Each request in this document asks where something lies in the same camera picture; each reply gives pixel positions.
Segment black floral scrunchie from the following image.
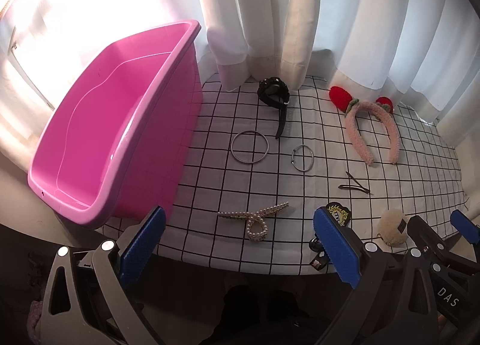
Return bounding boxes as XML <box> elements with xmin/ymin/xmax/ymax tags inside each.
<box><xmin>308</xmin><ymin>236</ymin><xmax>330</xmax><ymax>271</ymax></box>

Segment pink strawberry plush headband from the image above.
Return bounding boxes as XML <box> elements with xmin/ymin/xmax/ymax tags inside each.
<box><xmin>328</xmin><ymin>85</ymin><xmax>401</xmax><ymax>167</ymax></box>

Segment black gold embroidered badge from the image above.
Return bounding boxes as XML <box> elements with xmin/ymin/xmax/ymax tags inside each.
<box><xmin>326</xmin><ymin>202</ymin><xmax>352</xmax><ymax>227</ymax></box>

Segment beige fluffy pom clip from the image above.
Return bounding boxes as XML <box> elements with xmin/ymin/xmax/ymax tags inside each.
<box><xmin>377</xmin><ymin>208</ymin><xmax>408</xmax><ymax>248</ymax></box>

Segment small silver bangle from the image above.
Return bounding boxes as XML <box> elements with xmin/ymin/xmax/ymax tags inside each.
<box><xmin>290</xmin><ymin>144</ymin><xmax>315</xmax><ymax>174</ymax></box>

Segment large silver bangle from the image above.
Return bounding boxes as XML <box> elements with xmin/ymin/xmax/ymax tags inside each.
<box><xmin>229</xmin><ymin>130</ymin><xmax>270</xmax><ymax>165</ymax></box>

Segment white curtain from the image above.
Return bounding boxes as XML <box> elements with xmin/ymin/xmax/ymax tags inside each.
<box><xmin>1</xmin><ymin>0</ymin><xmax>479</xmax><ymax>169</ymax></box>

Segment pearl bow hair clip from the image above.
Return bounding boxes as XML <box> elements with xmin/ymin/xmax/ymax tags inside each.
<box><xmin>217</xmin><ymin>202</ymin><xmax>289</xmax><ymax>242</ymax></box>

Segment black digital wristwatch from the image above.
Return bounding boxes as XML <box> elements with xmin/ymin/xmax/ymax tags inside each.
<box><xmin>257</xmin><ymin>77</ymin><xmax>290</xmax><ymax>140</ymax></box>

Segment pink plastic tub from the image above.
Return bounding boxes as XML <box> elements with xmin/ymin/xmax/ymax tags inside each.
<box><xmin>28</xmin><ymin>20</ymin><xmax>203</xmax><ymax>229</ymax></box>

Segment dark metal hair clips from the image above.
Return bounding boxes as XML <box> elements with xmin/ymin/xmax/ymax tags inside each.
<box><xmin>337</xmin><ymin>171</ymin><xmax>371</xmax><ymax>195</ymax></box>

